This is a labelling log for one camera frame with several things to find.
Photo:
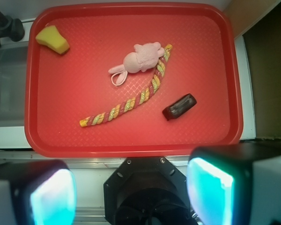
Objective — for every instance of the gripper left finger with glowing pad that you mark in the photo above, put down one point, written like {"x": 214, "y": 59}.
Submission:
{"x": 37, "y": 193}

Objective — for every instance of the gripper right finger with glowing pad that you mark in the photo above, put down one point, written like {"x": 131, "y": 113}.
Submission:
{"x": 236, "y": 184}

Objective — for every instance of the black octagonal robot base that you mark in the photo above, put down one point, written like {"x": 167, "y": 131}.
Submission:
{"x": 147, "y": 191}

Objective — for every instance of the small black box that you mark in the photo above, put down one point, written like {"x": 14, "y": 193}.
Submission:
{"x": 179, "y": 107}

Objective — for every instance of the red plastic tray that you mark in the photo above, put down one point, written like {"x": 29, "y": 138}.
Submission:
{"x": 63, "y": 89}

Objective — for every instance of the metal sink basin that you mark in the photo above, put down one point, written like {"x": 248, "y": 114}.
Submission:
{"x": 13, "y": 62}

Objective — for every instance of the yellow sponge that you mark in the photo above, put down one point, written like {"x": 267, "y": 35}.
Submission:
{"x": 51, "y": 37}

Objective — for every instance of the pink plush toy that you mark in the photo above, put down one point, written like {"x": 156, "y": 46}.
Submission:
{"x": 143, "y": 57}

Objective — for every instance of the black faucet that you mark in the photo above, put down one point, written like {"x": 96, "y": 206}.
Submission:
{"x": 11, "y": 28}

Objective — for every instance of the twisted multicolour rope stick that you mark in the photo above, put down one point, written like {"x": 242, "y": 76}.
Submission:
{"x": 132, "y": 103}

